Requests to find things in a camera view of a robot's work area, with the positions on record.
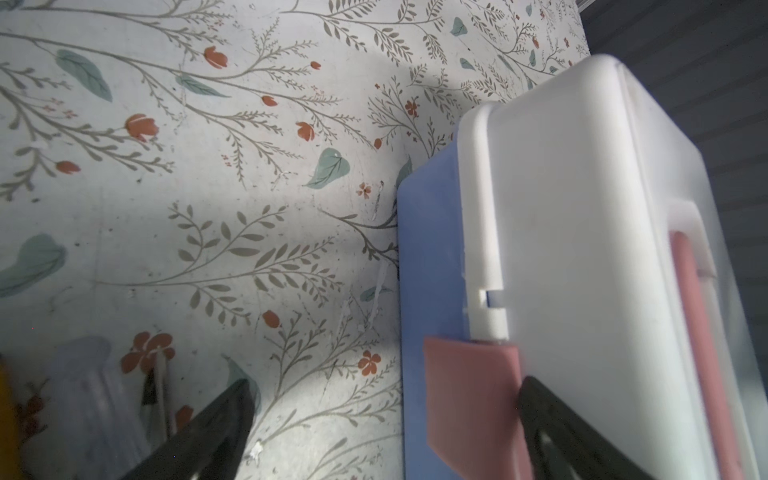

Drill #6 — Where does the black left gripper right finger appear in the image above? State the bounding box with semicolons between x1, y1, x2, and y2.
518;376;650;479

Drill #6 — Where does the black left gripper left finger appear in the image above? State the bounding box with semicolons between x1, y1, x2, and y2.
123;379;255;480

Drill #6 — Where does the clear handle screwdriver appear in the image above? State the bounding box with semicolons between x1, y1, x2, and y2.
48;336;177;479

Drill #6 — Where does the pink tool box handle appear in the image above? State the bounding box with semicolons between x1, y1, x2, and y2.
670;231;744;479

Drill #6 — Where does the white blue tool box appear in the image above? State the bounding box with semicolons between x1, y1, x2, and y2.
397;55;767;479

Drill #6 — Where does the orange handle screwdriver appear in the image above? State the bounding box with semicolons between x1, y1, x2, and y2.
0;360;25;480

